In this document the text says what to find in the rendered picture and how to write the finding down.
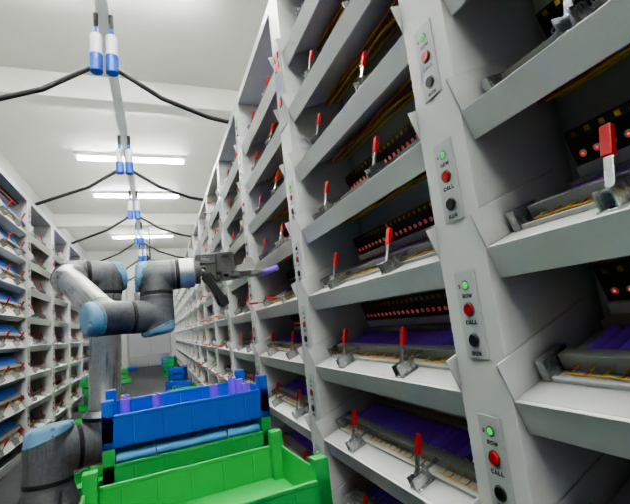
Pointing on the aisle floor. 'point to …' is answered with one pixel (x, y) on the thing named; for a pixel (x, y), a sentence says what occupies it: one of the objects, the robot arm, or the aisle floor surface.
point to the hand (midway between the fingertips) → (259, 273)
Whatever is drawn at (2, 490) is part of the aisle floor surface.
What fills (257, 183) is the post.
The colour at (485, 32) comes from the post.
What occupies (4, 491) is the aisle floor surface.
